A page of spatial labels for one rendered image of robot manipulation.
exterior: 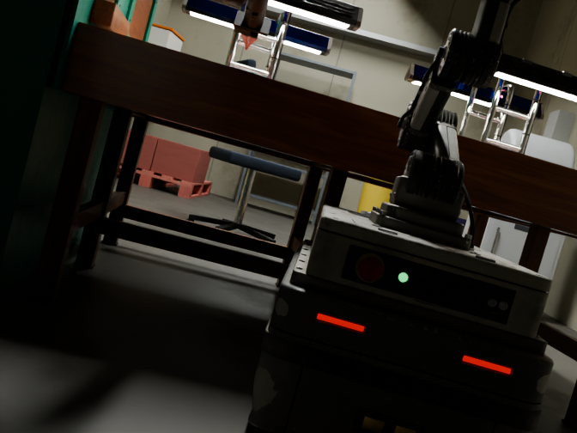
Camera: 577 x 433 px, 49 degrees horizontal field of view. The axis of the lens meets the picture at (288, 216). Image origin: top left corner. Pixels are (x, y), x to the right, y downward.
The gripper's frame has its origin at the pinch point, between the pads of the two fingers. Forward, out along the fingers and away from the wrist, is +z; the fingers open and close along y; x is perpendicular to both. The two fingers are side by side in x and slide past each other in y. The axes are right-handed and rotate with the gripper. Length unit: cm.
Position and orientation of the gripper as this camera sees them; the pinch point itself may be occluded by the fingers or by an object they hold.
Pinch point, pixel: (246, 45)
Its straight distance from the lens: 196.9
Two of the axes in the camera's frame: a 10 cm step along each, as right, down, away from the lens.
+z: -2.4, 5.5, 8.0
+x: -1.5, 8.0, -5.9
